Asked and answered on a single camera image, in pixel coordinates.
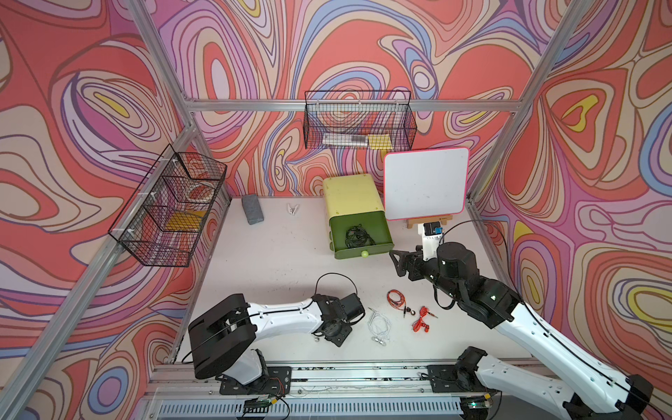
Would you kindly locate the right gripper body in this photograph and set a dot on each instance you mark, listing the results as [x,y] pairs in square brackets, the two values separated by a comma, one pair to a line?
[429,268]

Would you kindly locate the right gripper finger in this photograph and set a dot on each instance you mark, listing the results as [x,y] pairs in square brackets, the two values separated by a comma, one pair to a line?
[399,256]
[406,269]

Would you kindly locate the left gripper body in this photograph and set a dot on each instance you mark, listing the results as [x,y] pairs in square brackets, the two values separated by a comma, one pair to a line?
[340,336]

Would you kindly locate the red earphones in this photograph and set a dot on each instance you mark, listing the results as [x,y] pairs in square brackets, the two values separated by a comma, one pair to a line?
[420,324]
[398,301]

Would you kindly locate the black earphones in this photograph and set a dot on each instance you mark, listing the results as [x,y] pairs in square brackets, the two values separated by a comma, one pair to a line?
[355,240]
[359,229]

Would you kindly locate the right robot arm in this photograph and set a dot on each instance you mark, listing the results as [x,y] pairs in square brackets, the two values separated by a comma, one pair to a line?
[583,386]

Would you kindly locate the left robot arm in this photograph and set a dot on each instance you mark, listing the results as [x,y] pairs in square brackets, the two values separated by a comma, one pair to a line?
[222,338]

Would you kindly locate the red earphones bundled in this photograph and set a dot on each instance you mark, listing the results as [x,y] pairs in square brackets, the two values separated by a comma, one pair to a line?
[420,324]

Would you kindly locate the white earphones right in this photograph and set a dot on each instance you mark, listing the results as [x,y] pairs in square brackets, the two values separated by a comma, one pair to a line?
[379,327]

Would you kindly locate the yellow green drawer cabinet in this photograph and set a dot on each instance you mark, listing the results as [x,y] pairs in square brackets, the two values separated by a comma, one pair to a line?
[351,195]

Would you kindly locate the wooden easel stand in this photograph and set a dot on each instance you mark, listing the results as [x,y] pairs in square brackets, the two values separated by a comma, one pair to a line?
[442,219]

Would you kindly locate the pink framed whiteboard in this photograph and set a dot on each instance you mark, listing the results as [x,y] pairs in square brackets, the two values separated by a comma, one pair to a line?
[424,183]

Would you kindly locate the white clip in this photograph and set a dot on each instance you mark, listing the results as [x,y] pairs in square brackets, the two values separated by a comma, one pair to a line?
[292,209]

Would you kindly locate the grey sponge block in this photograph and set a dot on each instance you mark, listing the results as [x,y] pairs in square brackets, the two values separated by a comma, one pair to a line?
[252,209]

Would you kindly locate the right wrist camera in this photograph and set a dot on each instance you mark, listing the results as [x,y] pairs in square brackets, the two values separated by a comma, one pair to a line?
[431,234]

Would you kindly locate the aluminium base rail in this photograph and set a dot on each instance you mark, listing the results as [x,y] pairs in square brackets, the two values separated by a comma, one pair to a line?
[387,390]

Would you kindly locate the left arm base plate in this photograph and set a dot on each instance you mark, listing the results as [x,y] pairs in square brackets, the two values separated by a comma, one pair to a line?
[257,380]

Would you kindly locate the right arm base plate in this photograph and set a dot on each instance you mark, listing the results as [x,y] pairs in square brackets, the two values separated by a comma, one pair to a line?
[454,379]

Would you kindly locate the back black wire basket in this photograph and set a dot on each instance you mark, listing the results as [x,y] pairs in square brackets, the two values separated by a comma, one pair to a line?
[379,120]

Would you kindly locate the black wire basket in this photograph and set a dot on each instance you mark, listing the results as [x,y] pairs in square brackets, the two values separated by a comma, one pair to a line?
[379,120]
[163,227]

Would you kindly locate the left black wire basket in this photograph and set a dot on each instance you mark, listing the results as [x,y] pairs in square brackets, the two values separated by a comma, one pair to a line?
[163,227]

